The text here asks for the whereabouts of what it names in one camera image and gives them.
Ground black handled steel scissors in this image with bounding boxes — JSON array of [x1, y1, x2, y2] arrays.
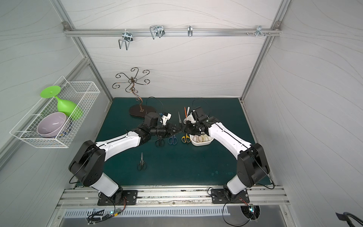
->
[[155, 138, 165, 147]]

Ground cream handled scissors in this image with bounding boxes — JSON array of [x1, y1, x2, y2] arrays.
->
[[196, 134, 209, 143]]

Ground blue handled scissors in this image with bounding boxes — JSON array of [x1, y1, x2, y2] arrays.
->
[[168, 135, 178, 145]]

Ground black handled kitchen shears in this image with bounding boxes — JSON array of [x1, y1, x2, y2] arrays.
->
[[178, 113, 186, 133]]

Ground yellow black handled scissors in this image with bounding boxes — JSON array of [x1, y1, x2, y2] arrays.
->
[[181, 133, 191, 143]]

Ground dark grey handled scissors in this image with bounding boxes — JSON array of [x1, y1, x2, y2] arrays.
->
[[137, 153, 147, 171]]

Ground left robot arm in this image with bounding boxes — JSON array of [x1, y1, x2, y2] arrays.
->
[[69, 123, 181, 197]]

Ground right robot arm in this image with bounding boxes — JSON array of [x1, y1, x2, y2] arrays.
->
[[180, 117, 270, 197]]

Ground white storage box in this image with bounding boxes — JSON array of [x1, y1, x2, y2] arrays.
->
[[189, 114, 215, 147]]

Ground green plastic goblet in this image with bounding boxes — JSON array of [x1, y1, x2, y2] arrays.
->
[[40, 86, 83, 121]]

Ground small flat metal hook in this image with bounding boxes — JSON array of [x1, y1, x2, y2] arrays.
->
[[187, 26, 193, 37]]

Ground double prong metal hook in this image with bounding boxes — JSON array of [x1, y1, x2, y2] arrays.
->
[[118, 31, 133, 50]]

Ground looped metal hook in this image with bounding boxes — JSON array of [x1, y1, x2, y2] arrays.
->
[[149, 25, 165, 40]]

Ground right end metal hook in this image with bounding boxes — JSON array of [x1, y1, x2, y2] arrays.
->
[[246, 26, 271, 37]]

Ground purple bowl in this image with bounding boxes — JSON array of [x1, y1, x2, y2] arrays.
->
[[37, 112, 69, 138]]

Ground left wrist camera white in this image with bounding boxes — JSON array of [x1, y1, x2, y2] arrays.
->
[[161, 113, 172, 126]]

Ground brown wire jewelry stand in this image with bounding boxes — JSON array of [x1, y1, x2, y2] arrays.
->
[[112, 67, 156, 118]]

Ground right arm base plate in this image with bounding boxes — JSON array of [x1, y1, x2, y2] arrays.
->
[[208, 187, 250, 204]]

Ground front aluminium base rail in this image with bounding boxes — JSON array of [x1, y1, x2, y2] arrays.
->
[[57, 185, 290, 209]]

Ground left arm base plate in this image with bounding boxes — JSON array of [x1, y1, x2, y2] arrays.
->
[[97, 189, 138, 206]]

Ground white slotted cable duct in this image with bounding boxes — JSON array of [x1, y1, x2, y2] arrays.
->
[[63, 206, 230, 218]]

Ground white wire basket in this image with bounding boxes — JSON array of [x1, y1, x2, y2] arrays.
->
[[10, 77, 100, 148]]

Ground horizontal aluminium rail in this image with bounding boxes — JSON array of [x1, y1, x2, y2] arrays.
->
[[64, 27, 282, 38]]

